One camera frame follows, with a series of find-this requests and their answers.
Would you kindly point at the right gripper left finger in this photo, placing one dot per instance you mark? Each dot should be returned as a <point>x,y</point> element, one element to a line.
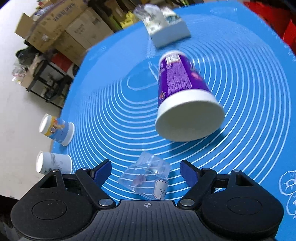
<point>92,180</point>

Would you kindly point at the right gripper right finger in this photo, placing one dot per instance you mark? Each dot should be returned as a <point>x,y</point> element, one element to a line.
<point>200,182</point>

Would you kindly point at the clear plastic cup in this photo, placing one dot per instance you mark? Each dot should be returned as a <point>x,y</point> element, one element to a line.
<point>147,177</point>

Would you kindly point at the white grey paper cup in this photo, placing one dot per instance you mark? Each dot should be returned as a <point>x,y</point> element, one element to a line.
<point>47,162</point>

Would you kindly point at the blue yellow paper cup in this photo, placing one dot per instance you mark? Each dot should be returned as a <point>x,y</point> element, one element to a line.
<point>57,129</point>

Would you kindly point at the purple paper cup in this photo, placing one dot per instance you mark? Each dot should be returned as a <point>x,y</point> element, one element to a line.
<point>187,109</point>

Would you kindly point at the blue silicone baking mat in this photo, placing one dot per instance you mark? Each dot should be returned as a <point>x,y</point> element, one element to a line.
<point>223,98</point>

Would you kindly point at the black metal shelf rack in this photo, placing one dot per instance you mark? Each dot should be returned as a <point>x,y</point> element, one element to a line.
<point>48,82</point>

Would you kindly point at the lower cardboard box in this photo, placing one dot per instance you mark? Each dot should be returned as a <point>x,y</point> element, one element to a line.
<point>83,33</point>

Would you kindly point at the cardboard box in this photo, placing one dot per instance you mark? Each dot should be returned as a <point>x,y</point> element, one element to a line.
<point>83,33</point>
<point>46,25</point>

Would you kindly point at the upper cardboard box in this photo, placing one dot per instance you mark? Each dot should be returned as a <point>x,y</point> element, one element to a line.
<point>46,25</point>

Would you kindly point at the white patterned tissue box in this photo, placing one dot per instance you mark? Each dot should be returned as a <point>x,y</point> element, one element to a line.
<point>163,25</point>

